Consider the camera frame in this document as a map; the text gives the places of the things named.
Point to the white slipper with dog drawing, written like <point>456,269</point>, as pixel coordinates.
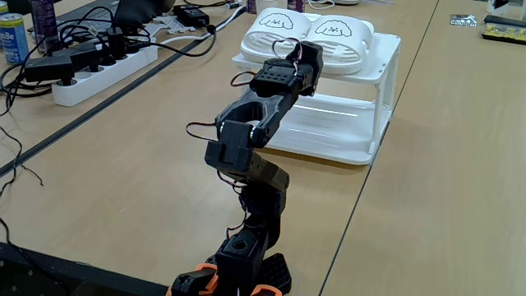
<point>255,30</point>
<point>353,39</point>

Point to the white plastic shoe rack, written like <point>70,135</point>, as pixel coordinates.
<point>328,123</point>

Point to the dark purple drink can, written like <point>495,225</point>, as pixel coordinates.
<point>296,6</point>
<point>251,6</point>

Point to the white paper cup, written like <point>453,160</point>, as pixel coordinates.
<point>267,4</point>

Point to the black power adapter brick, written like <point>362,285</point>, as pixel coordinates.
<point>191,15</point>

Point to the silver foil wrapper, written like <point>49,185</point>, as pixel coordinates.
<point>463,20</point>

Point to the black and yellow box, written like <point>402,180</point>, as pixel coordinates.
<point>503,30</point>

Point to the black power plug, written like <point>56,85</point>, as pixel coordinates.
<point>116,41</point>

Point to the white box with black print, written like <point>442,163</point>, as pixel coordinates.
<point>509,7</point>

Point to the white power strip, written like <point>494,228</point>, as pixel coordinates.
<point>102,78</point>

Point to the black plug adapter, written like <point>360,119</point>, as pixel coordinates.
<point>82,55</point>
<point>49,67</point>

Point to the black flat electronic device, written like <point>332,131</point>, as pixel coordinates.
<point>86,12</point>

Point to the tall dark purple can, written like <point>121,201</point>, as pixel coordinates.
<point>44,24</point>

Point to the blue drink can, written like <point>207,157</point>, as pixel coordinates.
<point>14,41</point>

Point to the white printed bracket piece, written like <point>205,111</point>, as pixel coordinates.
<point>148,30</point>
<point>176,24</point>

